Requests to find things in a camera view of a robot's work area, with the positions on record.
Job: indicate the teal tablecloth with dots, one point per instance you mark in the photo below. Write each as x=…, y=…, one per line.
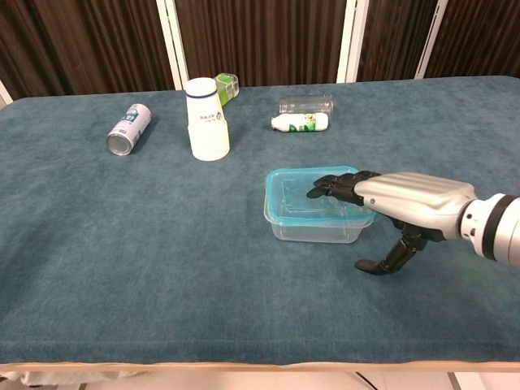
x=122, y=243

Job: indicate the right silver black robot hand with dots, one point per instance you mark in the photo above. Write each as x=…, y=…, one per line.
x=418, y=199

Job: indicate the clear plastic cup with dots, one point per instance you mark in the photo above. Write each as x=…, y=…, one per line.
x=304, y=103

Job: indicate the clear plastic container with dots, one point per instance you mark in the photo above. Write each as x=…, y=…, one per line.
x=317, y=235

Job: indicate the white yogurt bottle green label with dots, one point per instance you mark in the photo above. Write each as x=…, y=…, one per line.
x=300, y=122

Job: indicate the light wooden table board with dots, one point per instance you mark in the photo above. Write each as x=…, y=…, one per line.
x=243, y=367

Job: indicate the white partition post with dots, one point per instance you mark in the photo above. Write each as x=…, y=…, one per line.
x=4, y=94
x=172, y=44
x=430, y=40
x=351, y=40

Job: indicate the silver blue beverage can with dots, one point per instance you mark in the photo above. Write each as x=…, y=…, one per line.
x=130, y=126

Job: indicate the blue plastic lid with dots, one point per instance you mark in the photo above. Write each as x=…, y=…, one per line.
x=290, y=191

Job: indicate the clear bottle with green label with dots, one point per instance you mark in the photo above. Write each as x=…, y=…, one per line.
x=228, y=87

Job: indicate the white paper cup stack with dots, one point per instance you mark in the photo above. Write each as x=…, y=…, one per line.
x=207, y=130

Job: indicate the dark brown pleated curtain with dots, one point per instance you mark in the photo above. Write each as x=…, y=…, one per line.
x=264, y=36

